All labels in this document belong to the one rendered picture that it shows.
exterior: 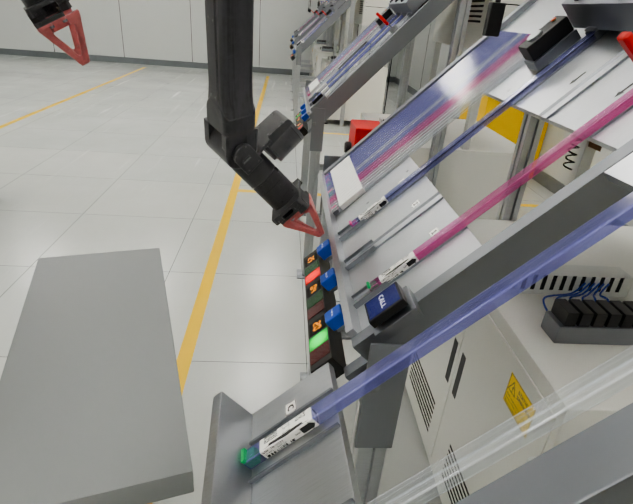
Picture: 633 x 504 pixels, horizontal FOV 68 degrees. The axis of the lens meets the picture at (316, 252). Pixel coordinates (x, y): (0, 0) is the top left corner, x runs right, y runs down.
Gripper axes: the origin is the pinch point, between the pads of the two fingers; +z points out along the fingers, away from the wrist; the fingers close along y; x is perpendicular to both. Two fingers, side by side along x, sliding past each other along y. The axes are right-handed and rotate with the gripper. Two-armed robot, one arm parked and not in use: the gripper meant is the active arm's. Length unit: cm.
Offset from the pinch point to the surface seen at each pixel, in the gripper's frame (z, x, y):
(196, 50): -80, 165, 846
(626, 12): 0, -55, -10
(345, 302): 1.0, -2.5, -24.5
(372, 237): 3.5, -8.4, -8.6
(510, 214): 48, -32, 38
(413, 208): 3.6, -16.8, -9.2
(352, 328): 0.9, -2.9, -30.8
